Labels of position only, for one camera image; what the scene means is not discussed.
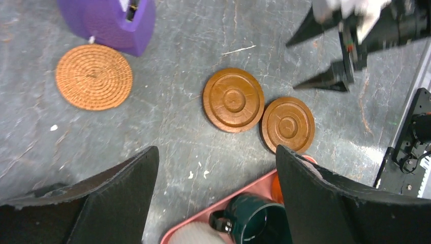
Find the pink plastic tray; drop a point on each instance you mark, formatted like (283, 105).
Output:
(261, 187)

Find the brown wooden coaster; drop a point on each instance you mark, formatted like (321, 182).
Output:
(288, 121)
(233, 100)

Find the purple metronome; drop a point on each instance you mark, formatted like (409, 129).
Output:
(126, 26)

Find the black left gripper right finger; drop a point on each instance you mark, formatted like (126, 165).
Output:
(325, 207)

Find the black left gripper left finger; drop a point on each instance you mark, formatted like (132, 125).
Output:
(109, 207)

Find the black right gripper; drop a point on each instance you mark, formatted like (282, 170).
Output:
(400, 23)

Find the woven rattan coaster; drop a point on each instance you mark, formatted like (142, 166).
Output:
(94, 77)

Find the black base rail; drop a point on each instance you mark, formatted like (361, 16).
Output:
(405, 168)

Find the white ribbed black-rimmed mug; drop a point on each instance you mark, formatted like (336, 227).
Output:
(196, 232)

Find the dark green mug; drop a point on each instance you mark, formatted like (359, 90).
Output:
(251, 218)

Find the orange mug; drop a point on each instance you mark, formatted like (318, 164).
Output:
(276, 192)

